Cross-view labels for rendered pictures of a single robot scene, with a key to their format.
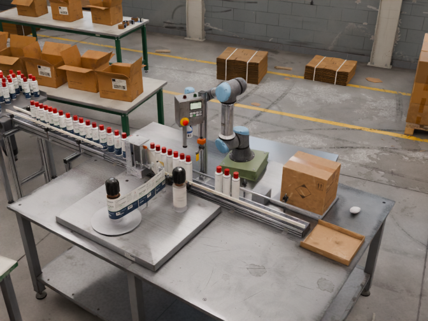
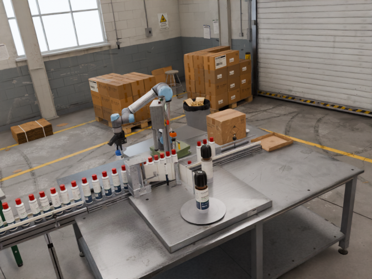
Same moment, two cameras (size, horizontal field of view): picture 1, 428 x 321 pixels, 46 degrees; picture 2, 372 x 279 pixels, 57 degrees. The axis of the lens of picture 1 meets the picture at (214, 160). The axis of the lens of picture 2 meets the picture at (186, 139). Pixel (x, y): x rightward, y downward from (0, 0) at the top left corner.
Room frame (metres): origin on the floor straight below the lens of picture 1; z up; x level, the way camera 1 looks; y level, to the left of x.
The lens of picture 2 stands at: (1.66, 2.32, 2.22)
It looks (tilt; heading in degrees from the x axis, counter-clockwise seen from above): 23 degrees down; 298
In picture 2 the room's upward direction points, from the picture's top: 5 degrees counter-clockwise
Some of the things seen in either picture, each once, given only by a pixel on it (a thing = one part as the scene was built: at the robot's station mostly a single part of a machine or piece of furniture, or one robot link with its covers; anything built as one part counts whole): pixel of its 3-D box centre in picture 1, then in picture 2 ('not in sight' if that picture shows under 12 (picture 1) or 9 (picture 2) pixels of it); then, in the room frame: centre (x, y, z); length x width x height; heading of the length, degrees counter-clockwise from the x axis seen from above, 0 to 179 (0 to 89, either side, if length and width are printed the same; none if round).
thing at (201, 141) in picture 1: (199, 160); (176, 150); (2.95, 0.10, 1.05); 0.10 x 0.04 x 0.33; 146
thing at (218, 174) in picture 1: (218, 180); (199, 152); (2.80, -0.03, 0.98); 0.05 x 0.05 x 0.20
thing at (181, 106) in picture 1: (189, 109); (159, 114); (3.04, 0.16, 1.38); 0.17 x 0.10 x 0.19; 111
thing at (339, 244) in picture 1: (332, 241); (271, 141); (2.35, -0.71, 0.85); 0.30 x 0.26 x 0.04; 56
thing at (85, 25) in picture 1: (72, 44); not in sight; (7.40, 2.11, 0.39); 2.20 x 0.80 x 0.78; 66
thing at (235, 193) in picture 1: (235, 186); (212, 148); (2.73, -0.14, 0.98); 0.05 x 0.05 x 0.20
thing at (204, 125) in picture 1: (202, 137); (165, 134); (3.05, 0.08, 1.16); 0.04 x 0.04 x 0.67; 56
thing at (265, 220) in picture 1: (196, 187); (182, 172); (2.91, 0.12, 0.85); 1.65 x 0.11 x 0.05; 56
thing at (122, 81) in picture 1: (121, 76); not in sight; (4.66, 0.91, 0.97); 0.51 x 0.39 x 0.37; 161
